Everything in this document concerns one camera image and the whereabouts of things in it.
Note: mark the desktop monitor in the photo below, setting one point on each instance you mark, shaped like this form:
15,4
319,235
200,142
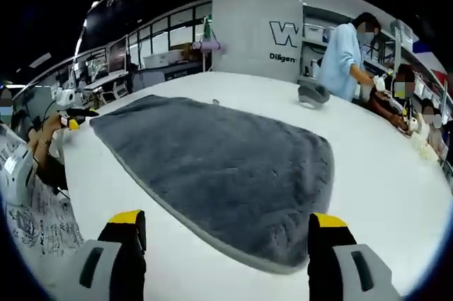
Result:
117,55

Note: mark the grey metal shelf rack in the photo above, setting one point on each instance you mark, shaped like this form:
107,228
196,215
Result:
400,39

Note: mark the white printer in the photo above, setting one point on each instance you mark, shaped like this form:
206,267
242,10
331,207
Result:
163,59

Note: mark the person's left hand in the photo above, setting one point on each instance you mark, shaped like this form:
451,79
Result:
53,124

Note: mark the white storage box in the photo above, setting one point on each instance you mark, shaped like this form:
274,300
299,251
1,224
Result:
315,33

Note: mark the white table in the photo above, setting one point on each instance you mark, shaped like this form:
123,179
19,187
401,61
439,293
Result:
371,180

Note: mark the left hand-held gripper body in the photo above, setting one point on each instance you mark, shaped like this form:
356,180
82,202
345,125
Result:
65,98

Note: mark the person's printed white shirt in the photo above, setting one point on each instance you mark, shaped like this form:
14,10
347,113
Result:
46,223

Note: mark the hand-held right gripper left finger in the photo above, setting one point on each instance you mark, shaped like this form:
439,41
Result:
106,272

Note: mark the grey towel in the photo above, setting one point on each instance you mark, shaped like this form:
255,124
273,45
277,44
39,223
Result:
219,166

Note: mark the green hanging item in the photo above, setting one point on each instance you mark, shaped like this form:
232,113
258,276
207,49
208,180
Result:
209,28

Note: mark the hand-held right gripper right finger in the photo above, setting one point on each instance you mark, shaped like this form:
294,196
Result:
339,272

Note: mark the purple rolled mat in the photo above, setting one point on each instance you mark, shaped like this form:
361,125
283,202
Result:
209,47

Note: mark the large dark hanging screen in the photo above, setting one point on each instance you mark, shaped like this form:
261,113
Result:
113,10

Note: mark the white chest device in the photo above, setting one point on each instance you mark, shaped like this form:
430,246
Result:
16,177

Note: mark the small grey folded cloth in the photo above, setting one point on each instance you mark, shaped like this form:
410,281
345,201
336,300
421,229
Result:
313,95

